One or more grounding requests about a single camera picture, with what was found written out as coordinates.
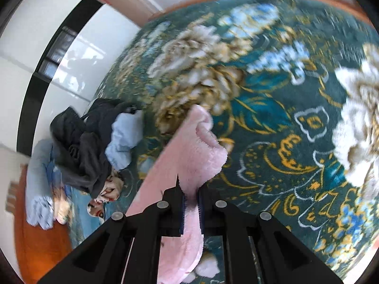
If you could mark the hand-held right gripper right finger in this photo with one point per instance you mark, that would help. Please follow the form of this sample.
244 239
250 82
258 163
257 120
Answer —
201 216

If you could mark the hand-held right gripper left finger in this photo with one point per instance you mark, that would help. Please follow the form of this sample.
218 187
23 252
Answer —
182 213

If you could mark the cartoon printed cloth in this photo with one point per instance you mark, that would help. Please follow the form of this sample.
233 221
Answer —
108 186

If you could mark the dark grey garment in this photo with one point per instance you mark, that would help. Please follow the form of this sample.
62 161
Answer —
86 142

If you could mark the folded floral quilt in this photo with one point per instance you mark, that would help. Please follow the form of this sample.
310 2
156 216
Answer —
59 207

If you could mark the light blue cloth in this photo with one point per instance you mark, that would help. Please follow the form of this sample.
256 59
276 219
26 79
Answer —
124 139

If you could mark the teal floral bedspread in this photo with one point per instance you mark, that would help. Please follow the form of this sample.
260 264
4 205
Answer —
281 94

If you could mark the pink fleece garment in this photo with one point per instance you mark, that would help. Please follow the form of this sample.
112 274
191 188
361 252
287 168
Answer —
189 153

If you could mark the folded grey quilt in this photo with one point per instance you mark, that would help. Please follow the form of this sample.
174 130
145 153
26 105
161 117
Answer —
37 183

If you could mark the wooden bed headboard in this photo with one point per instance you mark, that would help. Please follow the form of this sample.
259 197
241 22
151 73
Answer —
38 248

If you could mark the white glossy wardrobe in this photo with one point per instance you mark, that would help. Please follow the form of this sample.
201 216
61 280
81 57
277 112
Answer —
59 50

